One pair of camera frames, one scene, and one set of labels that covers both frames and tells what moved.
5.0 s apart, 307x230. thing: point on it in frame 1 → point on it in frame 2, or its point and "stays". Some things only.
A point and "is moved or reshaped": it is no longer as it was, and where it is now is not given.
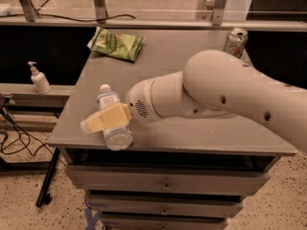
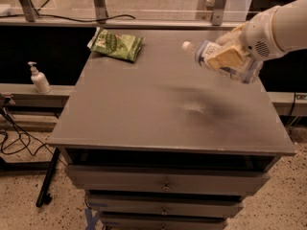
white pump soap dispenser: x=39 y=80 stays
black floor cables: x=28 y=134 stays
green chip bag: x=124 y=46 stays
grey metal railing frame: x=100 y=17 stays
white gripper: x=139 y=100 → x=256 y=38
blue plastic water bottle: x=117 y=137 is moved or reshaped
